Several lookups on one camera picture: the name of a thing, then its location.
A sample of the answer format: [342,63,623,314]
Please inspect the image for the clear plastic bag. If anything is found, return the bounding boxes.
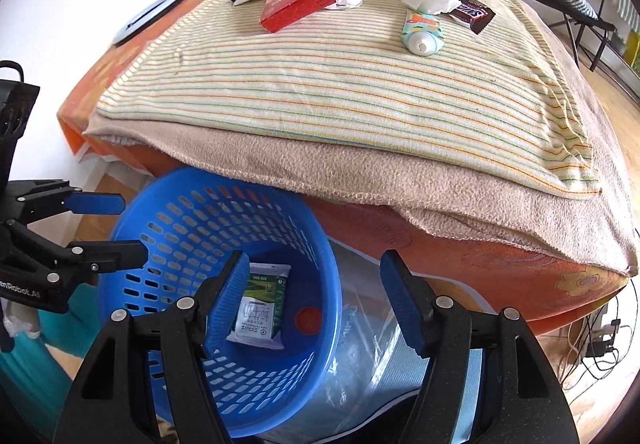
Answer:
[255,239,481,444]

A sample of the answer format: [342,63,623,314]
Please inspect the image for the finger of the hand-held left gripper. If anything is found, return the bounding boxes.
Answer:
[5,220,150,286]
[10,178,127,223]

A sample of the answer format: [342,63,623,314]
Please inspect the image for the tangled floor cables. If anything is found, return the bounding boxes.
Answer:
[555,294,631,390]

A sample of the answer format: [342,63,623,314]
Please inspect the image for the patterned tube with white cap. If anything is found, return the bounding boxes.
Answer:
[401,9,445,57]

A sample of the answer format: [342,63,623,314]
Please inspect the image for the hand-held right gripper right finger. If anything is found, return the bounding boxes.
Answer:
[379,249,581,444]

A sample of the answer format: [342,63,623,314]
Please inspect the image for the white and green packet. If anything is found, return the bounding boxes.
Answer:
[227,263,292,350]

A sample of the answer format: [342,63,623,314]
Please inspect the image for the striped cream blanket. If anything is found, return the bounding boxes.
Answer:
[95,0,603,200]

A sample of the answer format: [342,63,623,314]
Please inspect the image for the white ring light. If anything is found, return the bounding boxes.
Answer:
[112,0,185,47]

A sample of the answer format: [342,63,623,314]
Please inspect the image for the orange floral bed sheet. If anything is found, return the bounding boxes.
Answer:
[56,0,628,332]

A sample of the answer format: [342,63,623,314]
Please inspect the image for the blue plastic basket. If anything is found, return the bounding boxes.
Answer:
[97,167,343,440]

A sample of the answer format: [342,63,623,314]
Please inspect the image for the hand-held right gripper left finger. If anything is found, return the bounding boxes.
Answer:
[52,251,251,444]

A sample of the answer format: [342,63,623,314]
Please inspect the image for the brown chocolate bar wrapper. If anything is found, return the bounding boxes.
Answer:
[439,0,497,36]

